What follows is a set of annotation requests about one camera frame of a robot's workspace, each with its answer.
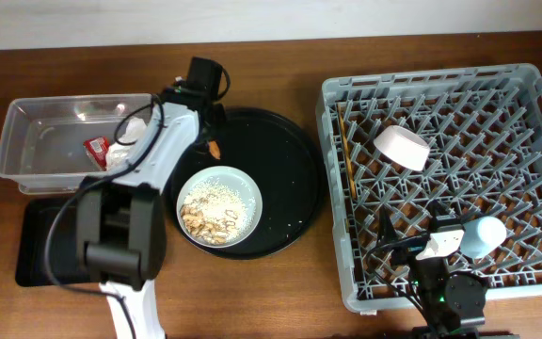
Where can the orange sausage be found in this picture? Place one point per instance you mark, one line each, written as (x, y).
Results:
(214, 149)

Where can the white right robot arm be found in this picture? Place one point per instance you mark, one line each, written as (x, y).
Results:
(451, 302)

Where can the wooden chopstick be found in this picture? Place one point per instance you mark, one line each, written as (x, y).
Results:
(341, 124)
(350, 172)

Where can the light blue cup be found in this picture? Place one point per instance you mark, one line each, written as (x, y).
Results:
(482, 236)

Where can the grey dishwasher rack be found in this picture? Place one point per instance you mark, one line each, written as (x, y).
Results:
(484, 129)

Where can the grey plate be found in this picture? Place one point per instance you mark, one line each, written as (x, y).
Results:
(234, 179)

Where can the rice and peanut leftovers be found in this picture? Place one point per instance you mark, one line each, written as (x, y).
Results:
(214, 214)

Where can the clear plastic waste bin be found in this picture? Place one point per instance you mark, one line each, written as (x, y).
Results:
(42, 141)

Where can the red snack wrapper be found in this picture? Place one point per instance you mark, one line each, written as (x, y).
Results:
(96, 149)

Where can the pink bowl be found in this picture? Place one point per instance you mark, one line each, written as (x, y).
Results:
(403, 147)

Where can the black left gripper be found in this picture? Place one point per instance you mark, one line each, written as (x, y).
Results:
(219, 133)

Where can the black rectangular tray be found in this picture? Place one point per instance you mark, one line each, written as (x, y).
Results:
(38, 217)

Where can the round black tray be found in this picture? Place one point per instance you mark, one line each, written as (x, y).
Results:
(284, 163)

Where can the white napkin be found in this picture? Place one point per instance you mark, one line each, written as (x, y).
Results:
(120, 149)

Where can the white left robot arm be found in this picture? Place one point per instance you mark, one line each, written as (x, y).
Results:
(121, 236)

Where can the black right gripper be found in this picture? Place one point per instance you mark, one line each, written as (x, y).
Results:
(387, 232)

